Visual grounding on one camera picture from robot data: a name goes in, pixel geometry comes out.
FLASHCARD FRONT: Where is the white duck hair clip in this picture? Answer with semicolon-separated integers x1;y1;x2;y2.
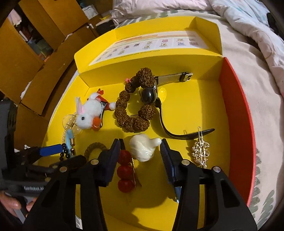
130;134;162;162

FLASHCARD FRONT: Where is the red santa hat clip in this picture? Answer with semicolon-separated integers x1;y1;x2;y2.
88;88;116;111

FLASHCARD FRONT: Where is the brown rudraksha bead bracelet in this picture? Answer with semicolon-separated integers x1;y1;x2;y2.
114;67;157;133

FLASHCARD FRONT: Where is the person's left hand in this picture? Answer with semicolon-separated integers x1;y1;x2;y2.
0;191;38;219

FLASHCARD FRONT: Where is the red ball hair clip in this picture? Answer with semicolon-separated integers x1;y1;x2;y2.
116;150;141;194

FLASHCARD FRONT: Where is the silver rhinestone hair clip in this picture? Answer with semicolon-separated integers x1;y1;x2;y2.
192;127;210;168

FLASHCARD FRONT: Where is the pearl hair clip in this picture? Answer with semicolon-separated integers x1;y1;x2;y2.
61;113;82;143

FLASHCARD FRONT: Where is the white bunny plush clip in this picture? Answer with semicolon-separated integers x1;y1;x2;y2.
76;97;103;130

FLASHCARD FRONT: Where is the yellow cardboard box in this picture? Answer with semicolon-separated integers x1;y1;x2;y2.
37;15;256;231

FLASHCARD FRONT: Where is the wooden wardrobe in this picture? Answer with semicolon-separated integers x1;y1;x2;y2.
1;1;95;150

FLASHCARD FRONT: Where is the bedside cabinet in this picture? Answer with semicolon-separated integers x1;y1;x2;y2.
88;14;116;37

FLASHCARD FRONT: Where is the pink white quilt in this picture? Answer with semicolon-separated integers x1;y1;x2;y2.
110;0;284;98

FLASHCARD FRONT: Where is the black bead bracelet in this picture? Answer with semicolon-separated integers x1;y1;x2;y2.
59;143;71;162

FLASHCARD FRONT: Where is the brown spiral hair tie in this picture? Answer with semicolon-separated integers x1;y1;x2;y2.
84;141;108;161

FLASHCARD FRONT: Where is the black strap wristwatch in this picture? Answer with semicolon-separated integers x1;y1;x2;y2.
139;72;216;141

